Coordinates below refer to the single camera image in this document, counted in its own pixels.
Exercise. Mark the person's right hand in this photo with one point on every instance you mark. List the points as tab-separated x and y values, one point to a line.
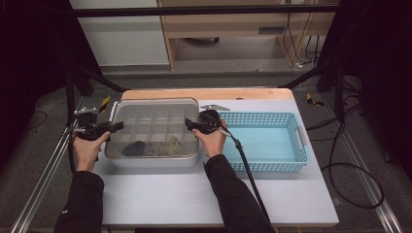
212	142

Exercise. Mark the light blue plastic basket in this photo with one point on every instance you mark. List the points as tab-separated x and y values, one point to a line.
272	145

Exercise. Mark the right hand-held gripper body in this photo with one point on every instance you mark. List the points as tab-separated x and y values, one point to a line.
210	121

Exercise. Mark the light wooden desk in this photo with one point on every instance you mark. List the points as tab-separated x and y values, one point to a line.
226	26

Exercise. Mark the black sock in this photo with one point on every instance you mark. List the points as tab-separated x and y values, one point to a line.
131	151
138	146

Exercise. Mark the black metal stand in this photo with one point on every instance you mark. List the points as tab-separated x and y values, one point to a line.
69	93
338	93

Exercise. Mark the white cabinet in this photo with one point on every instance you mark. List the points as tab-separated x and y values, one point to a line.
123	42

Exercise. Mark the aluminium floor rail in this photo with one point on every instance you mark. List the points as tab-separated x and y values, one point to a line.
366	181
42	181

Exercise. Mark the white divided storage box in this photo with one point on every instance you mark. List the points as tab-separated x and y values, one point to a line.
152	163

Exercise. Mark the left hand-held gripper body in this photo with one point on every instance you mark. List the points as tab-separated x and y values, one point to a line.
89	129

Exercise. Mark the black curtain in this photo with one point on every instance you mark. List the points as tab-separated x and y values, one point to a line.
32	64
382	64

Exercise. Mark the yellow and black tape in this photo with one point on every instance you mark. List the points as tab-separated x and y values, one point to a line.
313	100
104	103

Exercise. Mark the translucent grey box lid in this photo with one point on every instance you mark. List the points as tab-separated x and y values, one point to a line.
152	123

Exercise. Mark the person's left hand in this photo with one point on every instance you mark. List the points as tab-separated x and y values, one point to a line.
85	152

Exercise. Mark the black horizontal bar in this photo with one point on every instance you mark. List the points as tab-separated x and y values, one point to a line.
194	11

